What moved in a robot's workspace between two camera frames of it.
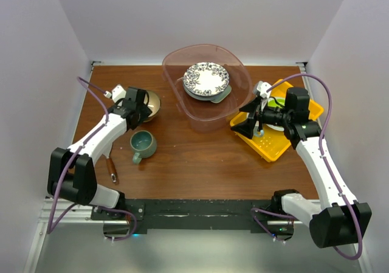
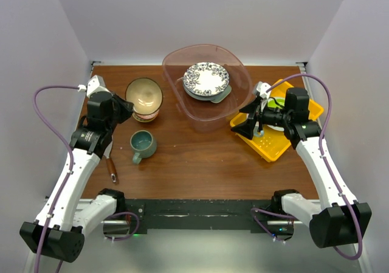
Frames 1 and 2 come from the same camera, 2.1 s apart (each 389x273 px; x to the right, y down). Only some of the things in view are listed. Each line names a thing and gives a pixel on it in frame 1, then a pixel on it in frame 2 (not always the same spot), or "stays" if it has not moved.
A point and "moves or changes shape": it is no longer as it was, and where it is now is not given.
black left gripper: (144, 112) -> (126, 106)
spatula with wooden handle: (112, 171) stays
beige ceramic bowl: (154, 104) moves or changes shape
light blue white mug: (258, 134) stays
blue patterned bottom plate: (206, 79) stays
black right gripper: (246, 127) stays
